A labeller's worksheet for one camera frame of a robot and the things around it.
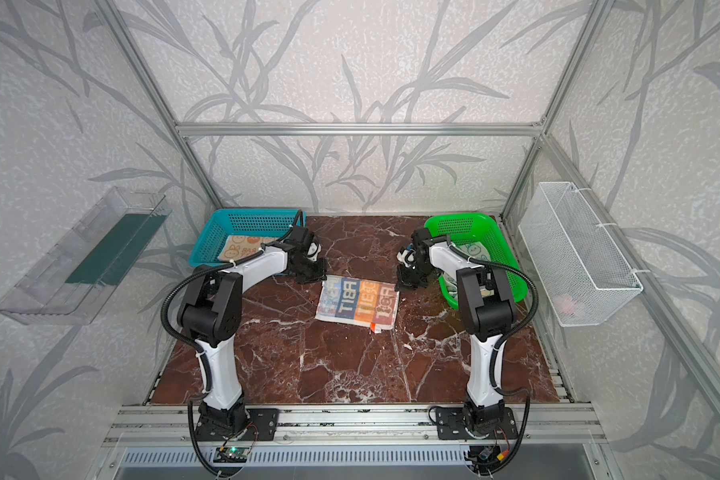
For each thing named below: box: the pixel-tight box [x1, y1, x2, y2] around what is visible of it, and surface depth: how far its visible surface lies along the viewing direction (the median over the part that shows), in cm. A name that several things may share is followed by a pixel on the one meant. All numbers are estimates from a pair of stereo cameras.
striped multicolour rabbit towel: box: [315, 275, 400, 334], surface depth 98 cm
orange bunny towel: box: [217, 235, 281, 261], surface depth 111 cm
